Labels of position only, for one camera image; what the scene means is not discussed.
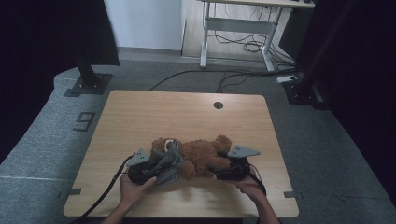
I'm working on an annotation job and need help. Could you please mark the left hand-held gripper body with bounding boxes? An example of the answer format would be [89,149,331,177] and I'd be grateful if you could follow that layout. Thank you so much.
[125,148,158,186]

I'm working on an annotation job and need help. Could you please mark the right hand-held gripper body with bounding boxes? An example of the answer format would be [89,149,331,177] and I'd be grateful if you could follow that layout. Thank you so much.
[216,145,262,182]

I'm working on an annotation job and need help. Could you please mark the grey cloth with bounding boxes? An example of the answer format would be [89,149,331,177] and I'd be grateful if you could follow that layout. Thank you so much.
[148,138,186,187]

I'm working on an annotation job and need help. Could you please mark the brown teddy bear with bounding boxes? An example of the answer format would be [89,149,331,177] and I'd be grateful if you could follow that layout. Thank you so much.
[151,134,233,181]

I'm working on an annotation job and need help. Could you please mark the person's left hand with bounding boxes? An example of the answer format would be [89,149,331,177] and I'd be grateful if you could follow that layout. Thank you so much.
[120,173,158,210]

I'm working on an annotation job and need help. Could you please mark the person's right hand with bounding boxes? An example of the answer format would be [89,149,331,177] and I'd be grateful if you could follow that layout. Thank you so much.
[234,176,267,203]

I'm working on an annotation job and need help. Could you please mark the grey tape strip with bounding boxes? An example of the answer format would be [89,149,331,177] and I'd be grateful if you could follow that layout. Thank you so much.
[283,190,304,200]
[59,188,82,199]

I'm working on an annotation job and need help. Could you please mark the grey tape floor mark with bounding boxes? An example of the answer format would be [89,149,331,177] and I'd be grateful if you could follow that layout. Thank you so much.
[73,111,96,133]

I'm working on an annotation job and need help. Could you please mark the white power strip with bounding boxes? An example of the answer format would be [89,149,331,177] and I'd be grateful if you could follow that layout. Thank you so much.
[276,74,299,84]

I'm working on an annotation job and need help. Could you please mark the black stand with dark base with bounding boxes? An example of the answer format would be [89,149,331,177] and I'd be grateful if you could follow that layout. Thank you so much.
[281,0,358,110]

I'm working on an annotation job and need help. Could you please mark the black curtain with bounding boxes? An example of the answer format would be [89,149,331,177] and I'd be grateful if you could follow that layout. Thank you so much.
[278,0,396,206]
[0,0,120,164]

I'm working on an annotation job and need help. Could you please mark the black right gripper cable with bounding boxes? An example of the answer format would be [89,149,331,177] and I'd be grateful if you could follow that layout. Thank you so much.
[247,172,267,198]

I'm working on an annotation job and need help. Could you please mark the short black floor cable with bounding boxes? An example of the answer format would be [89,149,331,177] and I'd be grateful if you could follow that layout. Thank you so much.
[217,72,260,93]

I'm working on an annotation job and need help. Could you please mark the long black floor cable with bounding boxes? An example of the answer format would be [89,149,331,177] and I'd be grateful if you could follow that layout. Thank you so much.
[148,68,297,92]

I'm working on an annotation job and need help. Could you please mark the black stand with base plate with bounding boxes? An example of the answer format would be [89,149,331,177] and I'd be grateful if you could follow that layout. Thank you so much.
[64,52,114,98]

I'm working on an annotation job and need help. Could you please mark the tangle of black cables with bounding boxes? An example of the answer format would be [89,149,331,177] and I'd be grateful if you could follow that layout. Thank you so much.
[208,31,297,68]

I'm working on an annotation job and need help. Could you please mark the white desk frame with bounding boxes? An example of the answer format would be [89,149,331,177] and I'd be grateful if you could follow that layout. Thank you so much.
[196,0,316,73]

